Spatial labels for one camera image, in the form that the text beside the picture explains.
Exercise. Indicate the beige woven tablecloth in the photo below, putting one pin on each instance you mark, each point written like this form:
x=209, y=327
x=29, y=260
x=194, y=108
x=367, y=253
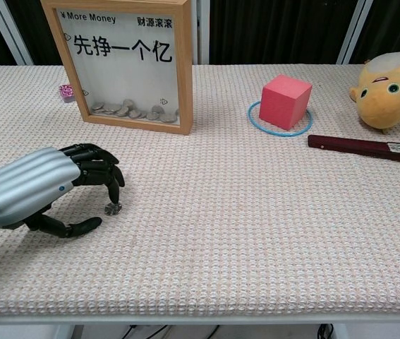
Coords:
x=221, y=229

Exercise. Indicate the yellow plush toy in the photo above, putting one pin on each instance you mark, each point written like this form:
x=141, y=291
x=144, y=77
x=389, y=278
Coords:
x=383, y=106

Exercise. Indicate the silver coin pile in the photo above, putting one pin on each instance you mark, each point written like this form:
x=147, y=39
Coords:
x=132, y=111

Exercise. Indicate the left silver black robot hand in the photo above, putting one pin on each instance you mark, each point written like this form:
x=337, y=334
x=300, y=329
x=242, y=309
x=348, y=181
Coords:
x=23, y=187

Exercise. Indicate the wooden frame coin bank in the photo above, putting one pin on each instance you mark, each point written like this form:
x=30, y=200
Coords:
x=185, y=88

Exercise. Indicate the white frame post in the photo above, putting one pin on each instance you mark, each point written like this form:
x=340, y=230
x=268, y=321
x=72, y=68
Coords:
x=353, y=31
x=9, y=31
x=201, y=31

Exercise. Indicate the small pink glitter object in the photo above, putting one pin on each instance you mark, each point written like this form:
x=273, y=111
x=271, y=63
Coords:
x=66, y=93

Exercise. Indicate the red foam cube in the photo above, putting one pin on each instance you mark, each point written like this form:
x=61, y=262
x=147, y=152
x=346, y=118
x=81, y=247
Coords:
x=284, y=100

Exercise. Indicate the dark red folded fan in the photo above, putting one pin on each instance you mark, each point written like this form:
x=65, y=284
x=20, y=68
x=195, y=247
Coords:
x=344, y=144

